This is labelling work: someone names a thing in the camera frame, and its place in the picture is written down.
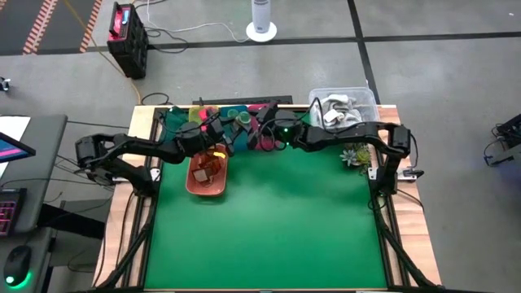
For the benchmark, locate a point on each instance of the backlit black keyboard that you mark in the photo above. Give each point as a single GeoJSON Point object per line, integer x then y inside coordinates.
{"type": "Point", "coordinates": [10, 211]}

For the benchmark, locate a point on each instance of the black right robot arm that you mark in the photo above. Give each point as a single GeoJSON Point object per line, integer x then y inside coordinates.
{"type": "Point", "coordinates": [346, 132]}

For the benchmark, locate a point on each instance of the black and red crate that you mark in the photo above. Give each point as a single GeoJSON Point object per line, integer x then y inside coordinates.
{"type": "Point", "coordinates": [128, 45]}

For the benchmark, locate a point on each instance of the black power strip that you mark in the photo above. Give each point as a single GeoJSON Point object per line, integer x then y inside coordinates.
{"type": "Point", "coordinates": [244, 100]}

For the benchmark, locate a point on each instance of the dark green cloth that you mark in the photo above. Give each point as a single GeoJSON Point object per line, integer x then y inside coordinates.
{"type": "Point", "coordinates": [173, 122]}

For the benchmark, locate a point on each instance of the clear plastic storage container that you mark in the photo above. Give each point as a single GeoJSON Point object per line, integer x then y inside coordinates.
{"type": "Point", "coordinates": [368, 97]}

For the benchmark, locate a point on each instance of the green-lidded spice jar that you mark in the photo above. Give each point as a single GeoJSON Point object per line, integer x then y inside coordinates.
{"type": "Point", "coordinates": [232, 113]}
{"type": "Point", "coordinates": [244, 117]}

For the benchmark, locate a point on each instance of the computer monitor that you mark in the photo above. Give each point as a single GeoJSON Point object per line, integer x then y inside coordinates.
{"type": "Point", "coordinates": [16, 148]}

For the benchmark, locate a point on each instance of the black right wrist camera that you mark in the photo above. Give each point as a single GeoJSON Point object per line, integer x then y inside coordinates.
{"type": "Point", "coordinates": [268, 113]}

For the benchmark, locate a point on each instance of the white cylindrical tower, round base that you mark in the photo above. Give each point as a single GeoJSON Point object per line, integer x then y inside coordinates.
{"type": "Point", "coordinates": [261, 18]}

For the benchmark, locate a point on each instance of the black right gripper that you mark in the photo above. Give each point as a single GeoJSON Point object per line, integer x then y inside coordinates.
{"type": "Point", "coordinates": [272, 129]}

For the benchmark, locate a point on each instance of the green table mat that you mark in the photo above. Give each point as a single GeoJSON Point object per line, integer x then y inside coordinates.
{"type": "Point", "coordinates": [264, 224]}

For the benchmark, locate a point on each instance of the taco seasoning mix packet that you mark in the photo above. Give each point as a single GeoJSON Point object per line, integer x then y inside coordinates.
{"type": "Point", "coordinates": [201, 176]}
{"type": "Point", "coordinates": [209, 164]}

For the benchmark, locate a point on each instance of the orange plastic bin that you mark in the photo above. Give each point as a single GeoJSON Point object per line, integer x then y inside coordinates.
{"type": "Point", "coordinates": [193, 189]}

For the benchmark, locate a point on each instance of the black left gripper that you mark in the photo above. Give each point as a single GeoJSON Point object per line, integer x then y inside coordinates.
{"type": "Point", "coordinates": [215, 132]}

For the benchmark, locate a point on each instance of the black aluminium table frame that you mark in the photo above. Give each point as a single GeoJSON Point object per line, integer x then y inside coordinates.
{"type": "Point", "coordinates": [384, 228]}

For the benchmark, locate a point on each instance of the grey desk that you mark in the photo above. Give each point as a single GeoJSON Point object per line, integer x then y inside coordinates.
{"type": "Point", "coordinates": [45, 171]}

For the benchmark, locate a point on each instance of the pink plastic bin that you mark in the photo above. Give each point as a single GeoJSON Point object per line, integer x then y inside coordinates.
{"type": "Point", "coordinates": [266, 145]}

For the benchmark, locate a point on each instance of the lime green plastic bin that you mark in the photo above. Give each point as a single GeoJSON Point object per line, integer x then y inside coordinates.
{"type": "Point", "coordinates": [194, 115]}

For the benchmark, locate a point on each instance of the black mouse with green light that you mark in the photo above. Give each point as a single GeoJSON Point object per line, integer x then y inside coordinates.
{"type": "Point", "coordinates": [17, 264]}

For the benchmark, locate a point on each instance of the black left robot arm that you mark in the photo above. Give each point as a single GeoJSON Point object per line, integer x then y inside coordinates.
{"type": "Point", "coordinates": [138, 144]}

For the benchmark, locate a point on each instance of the white cloths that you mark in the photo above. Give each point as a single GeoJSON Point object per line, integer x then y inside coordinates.
{"type": "Point", "coordinates": [338, 110]}

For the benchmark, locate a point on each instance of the succulent plants in black pot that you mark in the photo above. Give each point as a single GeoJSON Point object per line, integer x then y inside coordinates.
{"type": "Point", "coordinates": [356, 156]}

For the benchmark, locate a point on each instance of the blue plastic bin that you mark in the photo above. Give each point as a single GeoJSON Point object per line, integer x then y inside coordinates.
{"type": "Point", "coordinates": [241, 140]}

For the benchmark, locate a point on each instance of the white paper sheet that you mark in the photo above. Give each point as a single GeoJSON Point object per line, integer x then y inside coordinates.
{"type": "Point", "coordinates": [12, 126]}

